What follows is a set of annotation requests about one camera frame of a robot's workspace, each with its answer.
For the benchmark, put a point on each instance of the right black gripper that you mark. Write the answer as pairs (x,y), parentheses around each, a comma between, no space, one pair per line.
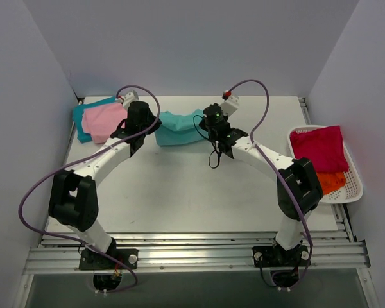
(204,121)

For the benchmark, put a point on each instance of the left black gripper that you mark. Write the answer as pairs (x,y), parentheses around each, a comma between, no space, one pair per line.
(151,121)

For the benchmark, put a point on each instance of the mint green t shirt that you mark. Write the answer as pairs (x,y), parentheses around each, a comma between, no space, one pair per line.
(178,130)

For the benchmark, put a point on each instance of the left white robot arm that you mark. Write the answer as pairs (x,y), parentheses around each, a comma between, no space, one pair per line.
(74,198)

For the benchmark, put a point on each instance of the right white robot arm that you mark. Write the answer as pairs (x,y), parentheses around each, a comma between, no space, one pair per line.
(298,188)

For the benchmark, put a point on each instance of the pink folded t shirt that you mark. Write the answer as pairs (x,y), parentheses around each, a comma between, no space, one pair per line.
(101,121)

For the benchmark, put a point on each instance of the teal folded t shirt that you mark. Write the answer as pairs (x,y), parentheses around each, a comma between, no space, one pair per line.
(78,113)

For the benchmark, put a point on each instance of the magenta t shirt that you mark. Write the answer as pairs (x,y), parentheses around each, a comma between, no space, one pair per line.
(323,147)

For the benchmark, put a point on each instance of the orange t shirt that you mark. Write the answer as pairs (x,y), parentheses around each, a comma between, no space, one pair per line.
(331,182)

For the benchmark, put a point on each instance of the white plastic basket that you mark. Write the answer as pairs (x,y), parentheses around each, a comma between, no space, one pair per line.
(353,189)

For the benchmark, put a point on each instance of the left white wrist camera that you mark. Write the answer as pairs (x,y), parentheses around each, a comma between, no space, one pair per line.
(127,99)

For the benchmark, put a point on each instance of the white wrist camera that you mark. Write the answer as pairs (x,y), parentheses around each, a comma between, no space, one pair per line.
(127,99)
(231,102)

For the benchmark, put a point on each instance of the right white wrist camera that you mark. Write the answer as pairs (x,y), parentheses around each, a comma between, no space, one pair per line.
(231,102)

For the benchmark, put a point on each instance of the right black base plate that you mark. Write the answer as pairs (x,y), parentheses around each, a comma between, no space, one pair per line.
(277,257)

